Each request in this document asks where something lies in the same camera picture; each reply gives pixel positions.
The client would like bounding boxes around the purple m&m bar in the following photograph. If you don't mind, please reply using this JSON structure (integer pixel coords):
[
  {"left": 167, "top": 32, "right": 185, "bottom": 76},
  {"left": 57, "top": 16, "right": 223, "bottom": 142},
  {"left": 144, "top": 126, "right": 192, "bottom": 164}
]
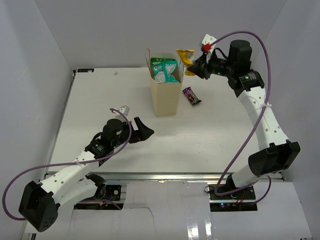
[{"left": 182, "top": 87, "right": 202, "bottom": 106}]

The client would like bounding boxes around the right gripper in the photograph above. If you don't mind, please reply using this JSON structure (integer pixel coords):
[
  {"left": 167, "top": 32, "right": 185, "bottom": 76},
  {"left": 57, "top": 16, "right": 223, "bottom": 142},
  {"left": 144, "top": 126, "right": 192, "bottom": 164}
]
[{"left": 188, "top": 49, "right": 236, "bottom": 80}]

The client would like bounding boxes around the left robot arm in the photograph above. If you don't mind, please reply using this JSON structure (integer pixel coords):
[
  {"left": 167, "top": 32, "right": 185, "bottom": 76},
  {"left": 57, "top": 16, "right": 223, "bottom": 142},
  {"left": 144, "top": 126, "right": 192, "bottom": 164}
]
[{"left": 18, "top": 117, "right": 154, "bottom": 232}]

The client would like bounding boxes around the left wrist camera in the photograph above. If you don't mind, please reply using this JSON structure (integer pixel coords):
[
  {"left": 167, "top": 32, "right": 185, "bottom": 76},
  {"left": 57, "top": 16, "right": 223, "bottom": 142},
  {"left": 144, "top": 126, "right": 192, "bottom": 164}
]
[{"left": 118, "top": 105, "right": 130, "bottom": 116}]

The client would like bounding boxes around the teal red candy bag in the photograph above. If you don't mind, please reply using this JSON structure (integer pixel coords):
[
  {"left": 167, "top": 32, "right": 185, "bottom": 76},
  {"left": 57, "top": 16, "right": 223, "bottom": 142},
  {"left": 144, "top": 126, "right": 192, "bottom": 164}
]
[{"left": 151, "top": 61, "right": 179, "bottom": 84}]

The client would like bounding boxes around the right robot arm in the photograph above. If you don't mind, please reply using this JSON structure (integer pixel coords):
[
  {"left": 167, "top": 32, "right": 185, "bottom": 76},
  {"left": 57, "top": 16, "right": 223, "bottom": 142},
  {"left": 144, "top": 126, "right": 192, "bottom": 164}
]
[{"left": 187, "top": 40, "right": 301, "bottom": 200}]

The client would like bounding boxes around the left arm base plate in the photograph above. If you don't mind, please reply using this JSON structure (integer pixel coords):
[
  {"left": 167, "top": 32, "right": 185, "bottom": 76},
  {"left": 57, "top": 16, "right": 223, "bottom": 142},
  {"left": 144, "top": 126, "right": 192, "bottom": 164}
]
[{"left": 78, "top": 184, "right": 122, "bottom": 204}]

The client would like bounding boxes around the yellow snack packet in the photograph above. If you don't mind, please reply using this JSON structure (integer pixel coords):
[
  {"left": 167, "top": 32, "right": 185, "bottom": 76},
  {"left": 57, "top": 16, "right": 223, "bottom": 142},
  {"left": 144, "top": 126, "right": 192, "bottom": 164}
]
[{"left": 176, "top": 49, "right": 196, "bottom": 77}]

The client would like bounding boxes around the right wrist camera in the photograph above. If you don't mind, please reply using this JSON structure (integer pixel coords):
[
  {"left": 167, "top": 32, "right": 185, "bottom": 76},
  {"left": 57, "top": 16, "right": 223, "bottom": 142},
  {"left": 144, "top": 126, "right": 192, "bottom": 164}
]
[{"left": 200, "top": 34, "right": 217, "bottom": 63}]

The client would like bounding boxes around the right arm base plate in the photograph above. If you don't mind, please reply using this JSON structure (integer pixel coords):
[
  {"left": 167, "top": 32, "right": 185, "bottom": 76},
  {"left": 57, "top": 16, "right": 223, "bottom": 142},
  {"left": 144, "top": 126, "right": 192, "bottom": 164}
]
[{"left": 204, "top": 184, "right": 258, "bottom": 213}]

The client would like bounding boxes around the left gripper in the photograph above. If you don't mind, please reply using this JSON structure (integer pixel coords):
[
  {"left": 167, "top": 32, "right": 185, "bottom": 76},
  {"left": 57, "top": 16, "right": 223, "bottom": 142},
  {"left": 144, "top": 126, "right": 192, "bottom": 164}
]
[{"left": 112, "top": 117, "right": 154, "bottom": 149}]

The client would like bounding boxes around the green white snack bag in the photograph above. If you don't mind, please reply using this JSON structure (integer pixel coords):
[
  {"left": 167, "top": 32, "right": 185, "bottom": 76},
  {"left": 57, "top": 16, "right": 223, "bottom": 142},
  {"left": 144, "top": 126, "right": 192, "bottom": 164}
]
[{"left": 150, "top": 57, "right": 176, "bottom": 66}]

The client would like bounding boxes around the left black table label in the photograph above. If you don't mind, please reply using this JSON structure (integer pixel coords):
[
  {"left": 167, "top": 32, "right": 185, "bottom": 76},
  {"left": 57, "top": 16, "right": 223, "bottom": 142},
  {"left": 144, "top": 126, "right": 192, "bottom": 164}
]
[{"left": 77, "top": 68, "right": 95, "bottom": 73}]

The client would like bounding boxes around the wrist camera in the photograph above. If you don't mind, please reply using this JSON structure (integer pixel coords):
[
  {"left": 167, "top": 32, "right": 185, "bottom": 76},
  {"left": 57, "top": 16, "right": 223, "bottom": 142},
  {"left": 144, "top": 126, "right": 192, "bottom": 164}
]
[
  {"left": 118, "top": 105, "right": 130, "bottom": 116},
  {"left": 200, "top": 34, "right": 217, "bottom": 63}
]

